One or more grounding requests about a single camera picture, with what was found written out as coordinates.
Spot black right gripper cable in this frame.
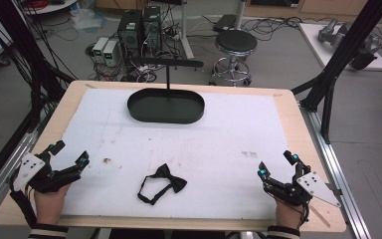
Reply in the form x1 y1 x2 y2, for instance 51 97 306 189
297 202 311 231

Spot white desk leg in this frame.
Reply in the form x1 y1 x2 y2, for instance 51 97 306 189
178 0 196 61

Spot aluminium rail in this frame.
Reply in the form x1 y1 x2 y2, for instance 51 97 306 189
0 113 53 222
298 102 373 239

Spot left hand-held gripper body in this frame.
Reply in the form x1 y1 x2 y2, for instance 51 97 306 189
13 152 82 194

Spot black stand with oval tray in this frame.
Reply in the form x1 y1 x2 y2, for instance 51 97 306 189
126 58 206 124

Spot black flat box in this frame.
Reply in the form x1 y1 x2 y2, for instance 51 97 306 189
212 13 238 34

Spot white table mat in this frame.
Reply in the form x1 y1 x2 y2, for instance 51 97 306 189
60 88 296 221

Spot black metal frame post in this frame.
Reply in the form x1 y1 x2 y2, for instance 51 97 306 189
0 0 78 133
290 0 382 144

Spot round white table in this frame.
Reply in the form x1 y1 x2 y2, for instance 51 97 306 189
22 0 80 16

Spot black computer tower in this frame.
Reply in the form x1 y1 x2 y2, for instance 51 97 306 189
116 9 144 52
142 5 163 55

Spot clear plastic bag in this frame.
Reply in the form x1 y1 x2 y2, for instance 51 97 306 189
71 7 107 32

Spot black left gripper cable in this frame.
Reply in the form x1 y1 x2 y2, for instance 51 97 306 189
9 165 38 229

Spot person's right hand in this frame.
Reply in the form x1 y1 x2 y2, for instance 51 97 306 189
275 198 304 229

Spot person's left hand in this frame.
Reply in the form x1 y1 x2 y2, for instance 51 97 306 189
34 183 72 227

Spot black round stool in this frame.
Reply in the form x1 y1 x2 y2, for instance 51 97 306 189
209 29 259 87

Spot black bow tie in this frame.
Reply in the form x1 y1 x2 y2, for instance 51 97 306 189
136 162 188 206

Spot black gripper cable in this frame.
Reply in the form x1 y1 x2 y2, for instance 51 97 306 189
9 165 38 229
297 202 311 231

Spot white power supply unit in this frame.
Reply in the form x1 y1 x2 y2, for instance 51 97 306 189
102 40 119 68
92 37 109 58

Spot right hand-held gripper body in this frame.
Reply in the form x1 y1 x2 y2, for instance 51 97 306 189
264 171 342 209

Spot white floor board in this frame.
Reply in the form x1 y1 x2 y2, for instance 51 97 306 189
297 22 382 72

